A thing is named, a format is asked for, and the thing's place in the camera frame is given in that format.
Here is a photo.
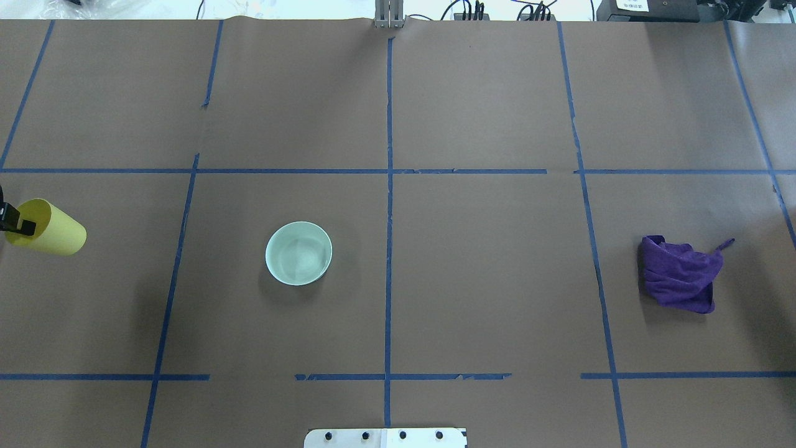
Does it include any yellow paper cup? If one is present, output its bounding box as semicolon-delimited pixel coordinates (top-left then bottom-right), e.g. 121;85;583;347
6;198;87;256

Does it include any purple cloth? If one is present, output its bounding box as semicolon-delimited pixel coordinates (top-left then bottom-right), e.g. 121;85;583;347
640;235;734;315

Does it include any black power adapter box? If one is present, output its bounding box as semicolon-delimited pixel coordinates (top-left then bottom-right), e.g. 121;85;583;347
595;1;700;23

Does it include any light green bowl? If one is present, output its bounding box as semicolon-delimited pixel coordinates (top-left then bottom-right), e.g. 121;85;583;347
264;221;333;286

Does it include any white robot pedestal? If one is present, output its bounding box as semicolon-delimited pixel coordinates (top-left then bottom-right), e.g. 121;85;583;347
303;427;468;447

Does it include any aluminium frame post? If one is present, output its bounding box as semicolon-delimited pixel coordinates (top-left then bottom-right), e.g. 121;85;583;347
374;0;406;29

